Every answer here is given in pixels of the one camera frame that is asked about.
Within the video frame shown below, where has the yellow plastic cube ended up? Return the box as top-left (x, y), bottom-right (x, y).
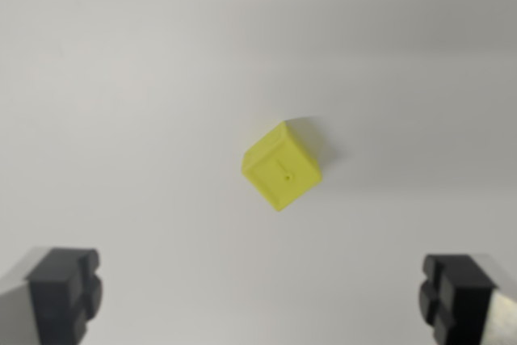
top-left (241, 120), bottom-right (324, 213)

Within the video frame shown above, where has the black silver gripper right finger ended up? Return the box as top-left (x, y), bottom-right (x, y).
top-left (417, 253), bottom-right (517, 345)

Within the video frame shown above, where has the black silver gripper left finger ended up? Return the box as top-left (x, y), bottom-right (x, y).
top-left (0, 245), bottom-right (104, 345)

